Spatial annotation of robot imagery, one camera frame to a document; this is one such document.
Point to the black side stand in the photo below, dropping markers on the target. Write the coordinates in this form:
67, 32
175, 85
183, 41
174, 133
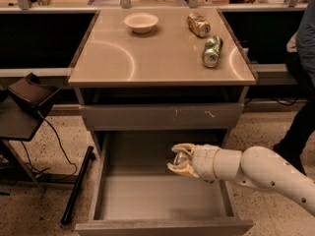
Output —
23, 107

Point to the grey drawer cabinet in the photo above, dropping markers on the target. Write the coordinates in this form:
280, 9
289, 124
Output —
164, 66

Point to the crushed green soda can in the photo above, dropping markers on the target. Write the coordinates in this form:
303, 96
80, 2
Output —
212, 51

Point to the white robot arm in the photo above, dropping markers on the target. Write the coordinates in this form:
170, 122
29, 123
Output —
258, 168

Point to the white paper bowl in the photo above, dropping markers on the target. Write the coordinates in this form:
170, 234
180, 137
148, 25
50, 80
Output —
141, 22

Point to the open grey middle drawer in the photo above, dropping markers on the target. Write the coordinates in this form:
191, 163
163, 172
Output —
136, 195

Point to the blue silver redbull can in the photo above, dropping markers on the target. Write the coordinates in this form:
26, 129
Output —
181, 158

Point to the black floor bar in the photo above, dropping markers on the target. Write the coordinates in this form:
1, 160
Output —
89, 156

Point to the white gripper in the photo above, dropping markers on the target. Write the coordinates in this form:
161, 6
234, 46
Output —
203, 161

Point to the closed grey top drawer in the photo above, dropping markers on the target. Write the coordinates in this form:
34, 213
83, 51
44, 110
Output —
134, 117

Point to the person in dark trousers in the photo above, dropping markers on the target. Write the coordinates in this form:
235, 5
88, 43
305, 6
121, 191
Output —
300, 62

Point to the crushed gold soda can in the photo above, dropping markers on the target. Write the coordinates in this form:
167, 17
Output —
198, 24

